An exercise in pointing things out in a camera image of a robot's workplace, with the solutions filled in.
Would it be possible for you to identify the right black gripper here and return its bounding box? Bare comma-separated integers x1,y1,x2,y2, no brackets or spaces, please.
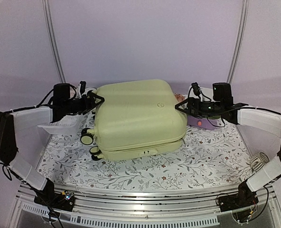
174,97,223,119

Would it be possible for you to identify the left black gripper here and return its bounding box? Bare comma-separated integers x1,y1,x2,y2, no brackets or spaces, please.
64,92,106,115

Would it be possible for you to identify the light green hard-shell suitcase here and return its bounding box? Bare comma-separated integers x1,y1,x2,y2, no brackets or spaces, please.
80,79,187,161

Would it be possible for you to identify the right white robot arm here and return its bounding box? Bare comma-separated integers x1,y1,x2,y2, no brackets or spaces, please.
175,82,281,207

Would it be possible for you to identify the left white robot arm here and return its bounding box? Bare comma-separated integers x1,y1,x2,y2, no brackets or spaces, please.
0,81,105,206

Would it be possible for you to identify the purple drawer with pink knob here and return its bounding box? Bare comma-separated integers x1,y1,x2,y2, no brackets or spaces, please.
187,115,218,130

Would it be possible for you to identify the white plastic mesh basket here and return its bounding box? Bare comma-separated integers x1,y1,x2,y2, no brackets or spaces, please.
38,115,84,135

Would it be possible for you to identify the floral patterned tablecloth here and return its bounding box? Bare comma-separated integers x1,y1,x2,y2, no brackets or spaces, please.
38,114,252,191

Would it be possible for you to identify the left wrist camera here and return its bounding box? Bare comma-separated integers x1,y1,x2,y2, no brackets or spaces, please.
76,81,86,99

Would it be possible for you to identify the right metal corner post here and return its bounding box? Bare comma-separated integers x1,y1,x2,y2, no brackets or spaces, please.
227,0,249,84

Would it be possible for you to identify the metal corner post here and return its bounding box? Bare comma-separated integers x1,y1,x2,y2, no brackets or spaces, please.
227,0,249,84
41,0,67,83

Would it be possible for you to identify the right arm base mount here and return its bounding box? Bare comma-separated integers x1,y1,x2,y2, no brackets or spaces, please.
215,181,259,223

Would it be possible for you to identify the left metal corner post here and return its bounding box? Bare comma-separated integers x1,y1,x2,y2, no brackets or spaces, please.
41,0,67,83

